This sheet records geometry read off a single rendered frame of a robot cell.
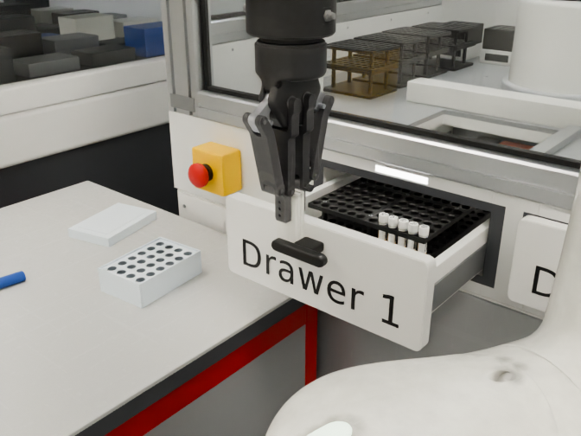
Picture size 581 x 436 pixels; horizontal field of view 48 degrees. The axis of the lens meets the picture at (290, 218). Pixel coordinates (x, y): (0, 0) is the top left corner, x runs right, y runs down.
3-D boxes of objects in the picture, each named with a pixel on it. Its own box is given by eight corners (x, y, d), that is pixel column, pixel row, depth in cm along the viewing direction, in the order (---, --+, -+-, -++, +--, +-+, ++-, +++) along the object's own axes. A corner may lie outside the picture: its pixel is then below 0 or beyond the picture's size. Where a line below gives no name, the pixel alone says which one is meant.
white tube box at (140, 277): (142, 309, 89) (139, 285, 88) (100, 291, 94) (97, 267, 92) (202, 272, 99) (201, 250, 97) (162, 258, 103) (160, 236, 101)
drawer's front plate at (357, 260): (420, 354, 70) (429, 263, 66) (228, 271, 87) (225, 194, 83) (428, 346, 71) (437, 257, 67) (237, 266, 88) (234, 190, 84)
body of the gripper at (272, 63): (289, 29, 72) (289, 112, 76) (235, 38, 66) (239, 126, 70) (344, 35, 68) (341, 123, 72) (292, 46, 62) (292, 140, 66)
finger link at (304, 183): (279, 90, 71) (288, 87, 72) (281, 185, 76) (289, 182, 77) (307, 95, 69) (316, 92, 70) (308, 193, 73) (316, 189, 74)
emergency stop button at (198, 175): (203, 191, 103) (201, 168, 101) (186, 185, 105) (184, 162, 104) (216, 186, 105) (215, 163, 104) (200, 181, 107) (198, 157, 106)
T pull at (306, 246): (322, 270, 71) (322, 259, 70) (270, 250, 75) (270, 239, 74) (341, 258, 73) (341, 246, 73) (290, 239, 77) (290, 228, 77)
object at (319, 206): (424, 244, 77) (424, 240, 77) (308, 207, 87) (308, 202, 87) (431, 239, 79) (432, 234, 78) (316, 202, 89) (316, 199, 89)
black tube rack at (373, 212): (420, 286, 80) (424, 239, 77) (307, 246, 90) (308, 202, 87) (495, 227, 95) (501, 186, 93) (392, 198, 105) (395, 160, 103)
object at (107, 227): (109, 247, 106) (107, 238, 106) (68, 237, 110) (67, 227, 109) (156, 219, 117) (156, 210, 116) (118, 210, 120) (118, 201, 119)
